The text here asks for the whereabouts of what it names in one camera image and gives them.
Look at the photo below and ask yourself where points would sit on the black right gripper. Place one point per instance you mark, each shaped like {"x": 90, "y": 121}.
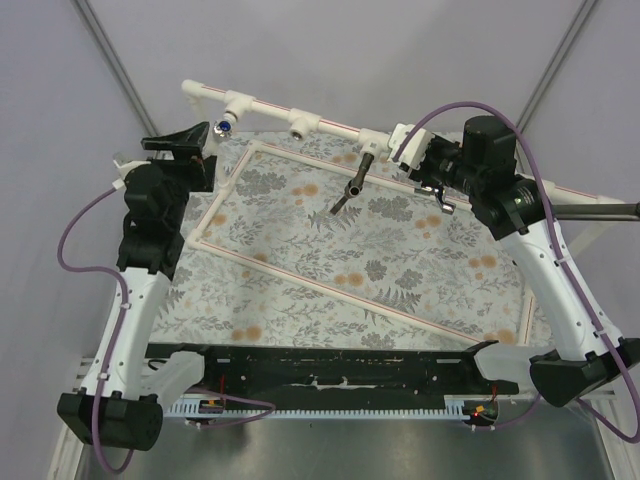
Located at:
{"x": 432, "y": 167}

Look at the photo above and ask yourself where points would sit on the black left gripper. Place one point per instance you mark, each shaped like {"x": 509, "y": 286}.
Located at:
{"x": 189, "y": 150}

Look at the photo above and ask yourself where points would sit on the white pipe frame red stripe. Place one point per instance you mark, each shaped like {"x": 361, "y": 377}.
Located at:
{"x": 305, "y": 126}

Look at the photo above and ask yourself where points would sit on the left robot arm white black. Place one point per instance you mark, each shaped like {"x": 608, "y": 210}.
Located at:
{"x": 118, "y": 405}

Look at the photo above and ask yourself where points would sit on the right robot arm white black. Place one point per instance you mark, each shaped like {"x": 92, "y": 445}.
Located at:
{"x": 590, "y": 351}

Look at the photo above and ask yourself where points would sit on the chrome faucet on mat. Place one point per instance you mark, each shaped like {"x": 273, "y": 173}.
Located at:
{"x": 437, "y": 192}

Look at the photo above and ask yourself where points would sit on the dark grey lever faucet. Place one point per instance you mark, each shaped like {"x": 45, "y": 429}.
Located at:
{"x": 355, "y": 185}

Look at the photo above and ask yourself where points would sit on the floral patterned table mat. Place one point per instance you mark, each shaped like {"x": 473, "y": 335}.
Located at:
{"x": 385, "y": 246}

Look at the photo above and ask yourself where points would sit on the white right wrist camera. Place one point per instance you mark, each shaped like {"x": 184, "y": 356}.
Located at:
{"x": 411, "y": 156}

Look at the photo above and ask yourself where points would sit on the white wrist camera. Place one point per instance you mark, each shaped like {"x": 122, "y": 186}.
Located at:
{"x": 124, "y": 166}
{"x": 411, "y": 156}

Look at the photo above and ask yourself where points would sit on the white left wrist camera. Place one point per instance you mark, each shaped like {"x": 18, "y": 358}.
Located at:
{"x": 124, "y": 166}

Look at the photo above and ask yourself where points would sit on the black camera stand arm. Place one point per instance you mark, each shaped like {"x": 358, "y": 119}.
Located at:
{"x": 620, "y": 212}

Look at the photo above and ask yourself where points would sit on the white slotted cable duct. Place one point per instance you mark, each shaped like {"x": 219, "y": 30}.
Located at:
{"x": 379, "y": 407}

